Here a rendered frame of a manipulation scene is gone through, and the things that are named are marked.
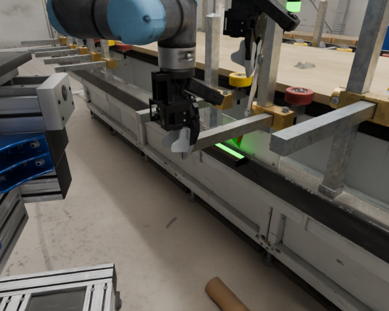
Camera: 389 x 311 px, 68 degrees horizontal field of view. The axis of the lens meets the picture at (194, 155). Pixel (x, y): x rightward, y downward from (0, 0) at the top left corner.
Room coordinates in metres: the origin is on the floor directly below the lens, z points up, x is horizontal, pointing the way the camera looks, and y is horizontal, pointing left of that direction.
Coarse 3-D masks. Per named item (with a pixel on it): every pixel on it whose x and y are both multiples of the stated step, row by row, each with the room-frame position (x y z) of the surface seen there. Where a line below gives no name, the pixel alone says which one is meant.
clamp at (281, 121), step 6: (252, 108) 0.84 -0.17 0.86; (258, 108) 0.81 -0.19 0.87; (264, 108) 0.80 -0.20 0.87; (270, 108) 0.80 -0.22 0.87; (276, 108) 0.80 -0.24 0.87; (282, 108) 0.80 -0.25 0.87; (258, 114) 0.81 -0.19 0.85; (276, 114) 0.76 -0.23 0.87; (282, 114) 0.75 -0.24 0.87; (288, 114) 0.75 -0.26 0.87; (294, 114) 0.77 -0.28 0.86; (276, 120) 0.76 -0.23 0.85; (282, 120) 0.74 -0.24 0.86; (288, 120) 0.76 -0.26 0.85; (270, 126) 0.77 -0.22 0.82; (276, 126) 0.76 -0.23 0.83; (282, 126) 0.74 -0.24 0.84; (288, 126) 0.76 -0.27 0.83
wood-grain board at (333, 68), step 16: (144, 48) 1.73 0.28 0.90; (224, 48) 1.72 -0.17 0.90; (288, 48) 1.72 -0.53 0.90; (304, 48) 1.72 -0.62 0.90; (320, 48) 1.72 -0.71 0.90; (224, 64) 1.27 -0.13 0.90; (288, 64) 1.27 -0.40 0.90; (320, 64) 1.27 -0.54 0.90; (336, 64) 1.27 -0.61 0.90; (384, 64) 1.27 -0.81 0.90; (288, 80) 1.00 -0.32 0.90; (304, 80) 1.00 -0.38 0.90; (320, 80) 1.00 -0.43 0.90; (336, 80) 1.00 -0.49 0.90; (384, 80) 1.00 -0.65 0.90; (320, 96) 0.84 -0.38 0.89
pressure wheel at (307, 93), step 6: (288, 90) 0.85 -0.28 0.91; (294, 90) 0.87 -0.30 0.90; (300, 90) 0.85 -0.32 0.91; (306, 90) 0.86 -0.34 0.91; (288, 96) 0.84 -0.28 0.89; (294, 96) 0.82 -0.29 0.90; (300, 96) 0.82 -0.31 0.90; (306, 96) 0.82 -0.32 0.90; (312, 96) 0.84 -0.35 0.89; (288, 102) 0.84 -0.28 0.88; (294, 102) 0.82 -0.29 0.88; (300, 102) 0.82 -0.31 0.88; (306, 102) 0.82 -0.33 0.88; (294, 120) 0.85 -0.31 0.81
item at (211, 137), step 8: (296, 112) 0.83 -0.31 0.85; (240, 120) 0.73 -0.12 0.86; (248, 120) 0.73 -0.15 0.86; (256, 120) 0.73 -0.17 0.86; (264, 120) 0.75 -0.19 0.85; (216, 128) 0.67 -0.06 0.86; (224, 128) 0.67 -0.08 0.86; (232, 128) 0.68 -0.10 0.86; (240, 128) 0.69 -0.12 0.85; (248, 128) 0.71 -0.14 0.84; (256, 128) 0.73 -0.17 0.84; (200, 136) 0.63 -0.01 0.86; (208, 136) 0.63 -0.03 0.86; (216, 136) 0.64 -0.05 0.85; (224, 136) 0.66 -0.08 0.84; (232, 136) 0.68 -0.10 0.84; (200, 144) 0.61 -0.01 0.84; (208, 144) 0.63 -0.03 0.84
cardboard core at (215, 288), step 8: (216, 280) 0.84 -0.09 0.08; (208, 288) 0.82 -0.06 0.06; (216, 288) 0.80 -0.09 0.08; (224, 288) 0.80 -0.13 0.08; (216, 296) 0.78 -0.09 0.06; (224, 296) 0.77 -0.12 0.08; (232, 296) 0.76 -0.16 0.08; (224, 304) 0.74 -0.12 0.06; (232, 304) 0.73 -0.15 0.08; (240, 304) 0.73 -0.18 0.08
